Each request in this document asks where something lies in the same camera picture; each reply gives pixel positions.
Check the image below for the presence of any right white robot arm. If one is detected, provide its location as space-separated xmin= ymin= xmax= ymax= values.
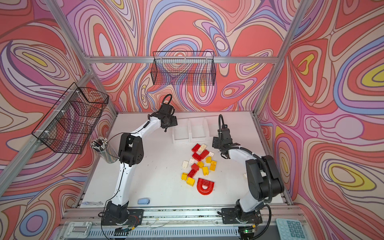
xmin=213 ymin=125 xmax=285 ymax=222

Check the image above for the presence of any metal cup of pens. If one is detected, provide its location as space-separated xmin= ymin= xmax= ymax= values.
xmin=91 ymin=137 xmax=119 ymax=164

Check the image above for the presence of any cream long lego brick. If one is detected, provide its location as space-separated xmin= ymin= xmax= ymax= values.
xmin=199 ymin=144 xmax=207 ymax=152

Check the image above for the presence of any black wire basket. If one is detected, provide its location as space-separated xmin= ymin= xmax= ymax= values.
xmin=32 ymin=83 xmax=109 ymax=155
xmin=151 ymin=51 xmax=217 ymax=86

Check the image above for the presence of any right translucent plastic bin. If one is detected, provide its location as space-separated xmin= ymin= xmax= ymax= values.
xmin=205 ymin=116 xmax=219 ymax=137

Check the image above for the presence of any blue eraser block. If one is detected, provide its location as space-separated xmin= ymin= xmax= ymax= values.
xmin=138 ymin=198 xmax=150 ymax=205

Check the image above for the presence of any yellow long lego brick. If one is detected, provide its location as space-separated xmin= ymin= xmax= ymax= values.
xmin=210 ymin=161 xmax=217 ymax=171

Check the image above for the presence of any red arch lego piece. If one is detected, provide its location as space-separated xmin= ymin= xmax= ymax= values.
xmin=197 ymin=178 xmax=215 ymax=196

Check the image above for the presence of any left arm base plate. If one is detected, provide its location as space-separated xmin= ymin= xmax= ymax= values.
xmin=98 ymin=209 xmax=144 ymax=227

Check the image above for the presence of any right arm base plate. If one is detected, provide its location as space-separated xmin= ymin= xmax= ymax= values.
xmin=218 ymin=208 xmax=263 ymax=225

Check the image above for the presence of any clear plastic bag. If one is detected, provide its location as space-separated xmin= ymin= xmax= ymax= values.
xmin=80 ymin=201 xmax=104 ymax=208

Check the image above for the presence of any middle translucent plastic bin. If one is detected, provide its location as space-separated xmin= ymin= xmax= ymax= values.
xmin=189 ymin=117 xmax=209 ymax=143

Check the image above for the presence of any green calculator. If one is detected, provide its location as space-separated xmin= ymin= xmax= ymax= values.
xmin=276 ymin=218 xmax=308 ymax=240

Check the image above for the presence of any yellow lego brick centre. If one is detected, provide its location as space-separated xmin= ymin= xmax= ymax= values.
xmin=202 ymin=167 xmax=209 ymax=176

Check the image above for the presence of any left black wire basket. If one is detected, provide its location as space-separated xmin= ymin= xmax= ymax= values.
xmin=32 ymin=83 xmax=109 ymax=155

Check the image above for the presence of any white lego brick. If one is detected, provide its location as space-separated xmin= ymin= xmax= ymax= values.
xmin=182 ymin=161 xmax=189 ymax=169

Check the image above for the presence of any small yellow lego left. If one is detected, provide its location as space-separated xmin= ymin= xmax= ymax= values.
xmin=181 ymin=173 xmax=188 ymax=181

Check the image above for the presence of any small yellow lego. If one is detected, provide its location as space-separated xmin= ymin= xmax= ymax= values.
xmin=181 ymin=173 xmax=188 ymax=181
xmin=206 ymin=156 xmax=212 ymax=164

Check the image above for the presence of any back black wire basket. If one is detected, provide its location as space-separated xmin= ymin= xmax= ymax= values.
xmin=151 ymin=51 xmax=217 ymax=86

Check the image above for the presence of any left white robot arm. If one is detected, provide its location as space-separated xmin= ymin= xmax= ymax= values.
xmin=101 ymin=102 xmax=178 ymax=226

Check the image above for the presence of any small yellow lego top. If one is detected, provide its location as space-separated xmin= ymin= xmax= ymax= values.
xmin=206 ymin=156 xmax=212 ymax=164

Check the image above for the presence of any yellow lego brick front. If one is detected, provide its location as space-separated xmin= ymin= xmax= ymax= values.
xmin=186 ymin=177 xmax=196 ymax=187

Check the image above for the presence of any translucent plastic bin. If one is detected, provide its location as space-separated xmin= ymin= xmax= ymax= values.
xmin=189 ymin=117 xmax=209 ymax=143
xmin=205 ymin=116 xmax=219 ymax=137
xmin=172 ymin=119 xmax=190 ymax=144

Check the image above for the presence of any red narrow lego brick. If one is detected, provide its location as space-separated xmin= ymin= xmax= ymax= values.
xmin=187 ymin=164 xmax=200 ymax=178

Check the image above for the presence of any left translucent plastic bin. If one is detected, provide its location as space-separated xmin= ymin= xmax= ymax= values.
xmin=172 ymin=119 xmax=190 ymax=144

